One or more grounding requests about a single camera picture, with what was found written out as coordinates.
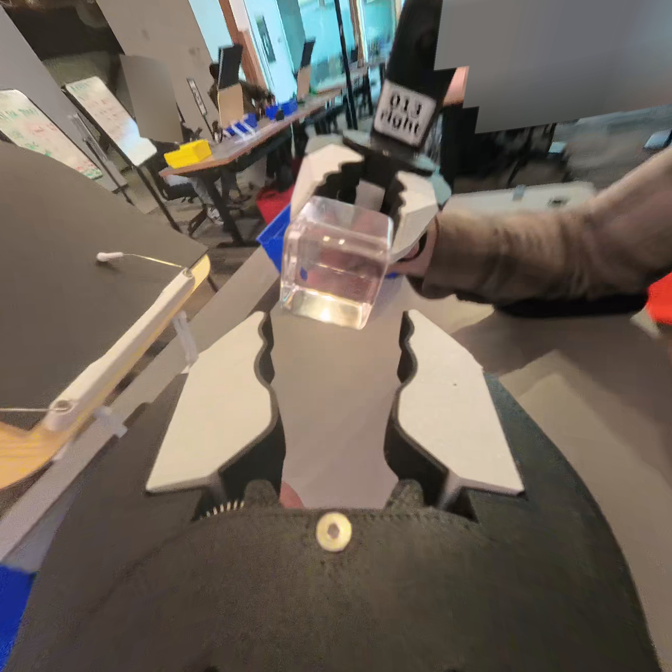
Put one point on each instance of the black office chair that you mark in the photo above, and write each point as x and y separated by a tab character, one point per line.
178	189

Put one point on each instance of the grey partition panel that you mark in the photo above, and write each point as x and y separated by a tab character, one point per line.
157	31

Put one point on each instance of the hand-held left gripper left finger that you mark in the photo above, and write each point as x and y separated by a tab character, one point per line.
220	409

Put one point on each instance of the black board with wooden edge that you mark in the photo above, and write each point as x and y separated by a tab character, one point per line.
78	294

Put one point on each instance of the red object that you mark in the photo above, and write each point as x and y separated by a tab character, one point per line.
661	299

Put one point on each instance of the clear acrylic cube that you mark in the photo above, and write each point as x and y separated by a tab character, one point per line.
336	262

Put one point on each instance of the person's right forearm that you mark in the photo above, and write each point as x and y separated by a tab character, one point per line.
551	252

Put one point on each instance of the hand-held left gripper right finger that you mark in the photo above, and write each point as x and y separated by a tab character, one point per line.
451	420

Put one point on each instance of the whiteboard on easel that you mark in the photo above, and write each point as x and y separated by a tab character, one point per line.
107	113
36	134

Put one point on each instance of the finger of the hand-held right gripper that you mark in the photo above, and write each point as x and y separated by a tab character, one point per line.
315	170
420	210

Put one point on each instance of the blue plastic bin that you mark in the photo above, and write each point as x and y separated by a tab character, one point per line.
270	241

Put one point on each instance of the yellow box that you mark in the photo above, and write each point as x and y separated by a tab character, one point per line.
186	154

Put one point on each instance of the white board rail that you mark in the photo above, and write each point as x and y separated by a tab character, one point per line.
120	349

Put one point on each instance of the red plastic bin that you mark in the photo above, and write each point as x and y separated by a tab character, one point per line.
273	202

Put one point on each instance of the blue object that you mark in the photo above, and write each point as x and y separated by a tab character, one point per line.
13	609

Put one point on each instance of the cardboard box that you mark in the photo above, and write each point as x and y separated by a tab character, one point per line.
231	105

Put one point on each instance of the long wooden table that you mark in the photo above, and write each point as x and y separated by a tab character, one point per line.
246	144

